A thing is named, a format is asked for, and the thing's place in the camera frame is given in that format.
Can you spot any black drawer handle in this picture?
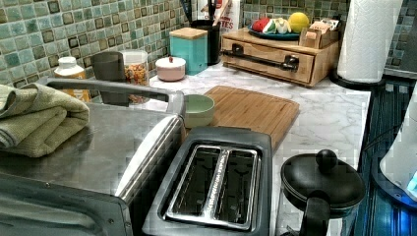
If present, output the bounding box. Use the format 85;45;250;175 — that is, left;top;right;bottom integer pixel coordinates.
221;43;299;72

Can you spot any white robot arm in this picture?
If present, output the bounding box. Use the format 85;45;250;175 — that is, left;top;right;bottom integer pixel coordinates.
380;88;417;201

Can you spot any wooden drawer box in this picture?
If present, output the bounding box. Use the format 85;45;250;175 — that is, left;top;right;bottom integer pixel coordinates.
221;29;339;88

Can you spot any bamboo cutting board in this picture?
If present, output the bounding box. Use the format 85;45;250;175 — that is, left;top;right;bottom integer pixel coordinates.
206;86;299;150

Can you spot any pink lidded sugar bowl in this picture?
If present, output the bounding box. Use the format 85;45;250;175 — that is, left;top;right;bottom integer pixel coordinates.
155;56;186;82

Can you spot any black two-slot toaster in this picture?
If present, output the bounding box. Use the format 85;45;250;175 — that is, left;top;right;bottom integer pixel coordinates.
142;127;272;236

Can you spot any teal canister with wooden lid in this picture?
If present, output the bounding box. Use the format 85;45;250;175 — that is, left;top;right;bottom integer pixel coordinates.
169;28;208;75

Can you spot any black utensil holder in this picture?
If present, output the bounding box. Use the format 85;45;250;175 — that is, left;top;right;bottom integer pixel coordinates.
191;20;220;65

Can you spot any clear jar with snacks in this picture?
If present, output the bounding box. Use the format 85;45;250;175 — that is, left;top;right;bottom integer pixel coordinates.
122;49;149;87

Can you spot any oats box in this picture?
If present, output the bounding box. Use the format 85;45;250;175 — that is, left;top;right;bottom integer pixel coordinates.
197;0;241;32

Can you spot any blue plate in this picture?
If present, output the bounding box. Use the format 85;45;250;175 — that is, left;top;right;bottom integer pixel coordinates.
247;26;300;41

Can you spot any toy watermelon slice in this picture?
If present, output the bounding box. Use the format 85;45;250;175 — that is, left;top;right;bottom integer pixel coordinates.
252;18;269;32

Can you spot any dark grey cup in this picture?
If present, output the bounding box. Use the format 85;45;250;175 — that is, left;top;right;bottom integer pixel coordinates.
91;51;129;106

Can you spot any white toy garlic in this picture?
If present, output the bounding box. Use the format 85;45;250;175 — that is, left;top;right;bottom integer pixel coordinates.
274;18;292;34

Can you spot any black lidded kettle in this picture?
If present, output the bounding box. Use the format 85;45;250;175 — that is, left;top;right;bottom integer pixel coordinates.
280;149;365;236

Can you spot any yellow toy lemon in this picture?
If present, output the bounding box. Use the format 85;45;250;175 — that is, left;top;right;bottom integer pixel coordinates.
288;12;310;33

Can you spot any stainless steel toaster oven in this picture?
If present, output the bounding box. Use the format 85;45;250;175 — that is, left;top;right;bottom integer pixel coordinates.
1;78;185;236

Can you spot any wooden tea bag holder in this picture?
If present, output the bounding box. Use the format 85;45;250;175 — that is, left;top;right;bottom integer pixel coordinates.
299;19;339;49

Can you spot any white-capped spice bottle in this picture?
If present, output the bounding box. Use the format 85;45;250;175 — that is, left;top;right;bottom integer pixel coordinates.
54;56;90;102

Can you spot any folded green towel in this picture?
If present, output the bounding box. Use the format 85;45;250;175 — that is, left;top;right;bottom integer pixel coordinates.
0;84;89;157

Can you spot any paper towel roll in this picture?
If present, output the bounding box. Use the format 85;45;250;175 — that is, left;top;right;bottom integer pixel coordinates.
337;0;403;84

